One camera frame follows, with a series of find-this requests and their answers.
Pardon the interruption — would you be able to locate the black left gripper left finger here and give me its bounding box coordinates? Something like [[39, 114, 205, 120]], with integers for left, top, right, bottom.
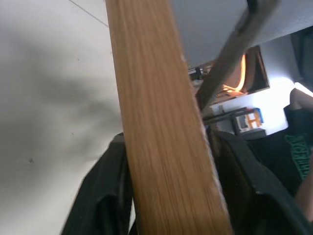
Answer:
[[60, 133, 134, 235]]

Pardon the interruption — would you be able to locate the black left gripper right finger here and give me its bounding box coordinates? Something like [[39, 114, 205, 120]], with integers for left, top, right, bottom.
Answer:
[[208, 127, 313, 235]]

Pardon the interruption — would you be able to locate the wooden table edge board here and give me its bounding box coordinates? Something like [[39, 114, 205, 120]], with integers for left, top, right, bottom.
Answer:
[[105, 0, 282, 235]]

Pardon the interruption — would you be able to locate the person in black printed shirt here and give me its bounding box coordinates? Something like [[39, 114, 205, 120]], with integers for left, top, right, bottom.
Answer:
[[246, 105, 313, 196]]

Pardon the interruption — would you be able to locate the black storage crate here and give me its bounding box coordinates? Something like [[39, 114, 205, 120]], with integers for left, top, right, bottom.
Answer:
[[231, 107, 267, 139]]

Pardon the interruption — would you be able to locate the orange and blue package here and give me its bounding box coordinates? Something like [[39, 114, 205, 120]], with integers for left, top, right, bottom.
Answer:
[[246, 107, 265, 128]]

